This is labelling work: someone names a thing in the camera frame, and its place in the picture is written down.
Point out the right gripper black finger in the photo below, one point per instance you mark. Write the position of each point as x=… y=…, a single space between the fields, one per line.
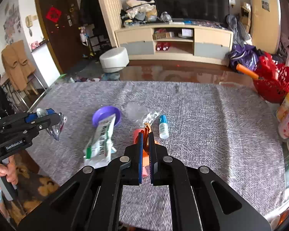
x=42 y=123

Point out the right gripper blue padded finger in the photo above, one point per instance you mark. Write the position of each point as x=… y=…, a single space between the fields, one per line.
x=91 y=198
x=199 y=198

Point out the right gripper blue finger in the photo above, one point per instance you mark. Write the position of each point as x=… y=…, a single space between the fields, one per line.
x=23 y=117

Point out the silver green snack wrapper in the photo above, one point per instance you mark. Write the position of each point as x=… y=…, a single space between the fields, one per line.
x=98 y=150

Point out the pink paper cup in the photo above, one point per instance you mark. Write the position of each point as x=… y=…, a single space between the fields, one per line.
x=145 y=160

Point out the orange paper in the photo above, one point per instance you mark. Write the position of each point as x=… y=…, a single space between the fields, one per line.
x=146 y=130

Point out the clear plastic bag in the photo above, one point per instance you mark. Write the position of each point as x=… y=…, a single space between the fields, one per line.
x=140 y=115

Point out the person's left hand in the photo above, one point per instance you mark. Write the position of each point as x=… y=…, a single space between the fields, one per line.
x=10 y=171

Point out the tan coat on chair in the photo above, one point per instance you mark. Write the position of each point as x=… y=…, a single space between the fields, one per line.
x=17 y=65

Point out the purple plastic bowl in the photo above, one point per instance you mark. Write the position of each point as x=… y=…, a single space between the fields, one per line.
x=105 y=112

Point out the grey woven table mat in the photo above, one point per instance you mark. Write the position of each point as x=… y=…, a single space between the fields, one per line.
x=231 y=130

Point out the small blue-capped bottle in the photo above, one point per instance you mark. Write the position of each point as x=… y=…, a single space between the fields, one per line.
x=163 y=127

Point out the white round stool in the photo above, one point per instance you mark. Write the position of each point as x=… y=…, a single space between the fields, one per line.
x=114 y=60

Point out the brown wooden door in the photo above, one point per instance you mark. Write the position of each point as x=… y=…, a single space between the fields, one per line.
x=59 y=22

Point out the red plastic basket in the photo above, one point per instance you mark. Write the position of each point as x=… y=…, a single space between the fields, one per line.
x=273 y=82

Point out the pile of clothes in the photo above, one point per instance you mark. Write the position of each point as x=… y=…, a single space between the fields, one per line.
x=139 y=12

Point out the purple bag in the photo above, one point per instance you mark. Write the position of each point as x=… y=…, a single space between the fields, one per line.
x=247 y=55

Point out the beige TV cabinet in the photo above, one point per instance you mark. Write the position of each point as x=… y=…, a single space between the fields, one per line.
x=180 y=42

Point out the black television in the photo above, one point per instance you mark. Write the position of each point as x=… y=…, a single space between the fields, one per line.
x=205 y=10

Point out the orange handle stick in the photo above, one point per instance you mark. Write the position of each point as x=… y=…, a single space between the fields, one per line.
x=246 y=71

